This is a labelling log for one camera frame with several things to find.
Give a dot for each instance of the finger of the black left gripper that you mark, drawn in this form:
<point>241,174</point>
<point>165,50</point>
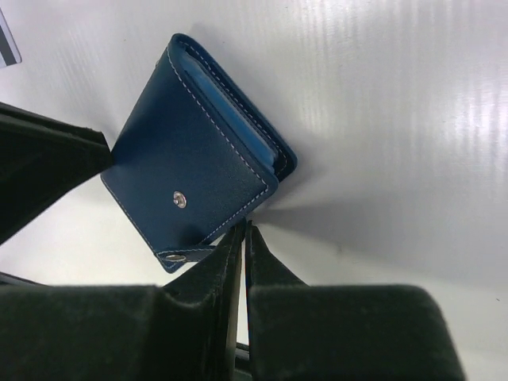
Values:
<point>41,160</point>

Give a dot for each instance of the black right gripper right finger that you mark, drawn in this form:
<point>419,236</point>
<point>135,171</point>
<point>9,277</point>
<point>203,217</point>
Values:
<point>366,332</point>

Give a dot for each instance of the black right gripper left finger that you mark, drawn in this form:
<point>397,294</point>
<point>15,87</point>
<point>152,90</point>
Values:
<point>185,330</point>

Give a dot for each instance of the blue leather card holder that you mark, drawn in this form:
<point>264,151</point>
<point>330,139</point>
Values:
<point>194,158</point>

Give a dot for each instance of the grey striped credit card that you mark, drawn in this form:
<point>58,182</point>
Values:
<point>9,51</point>

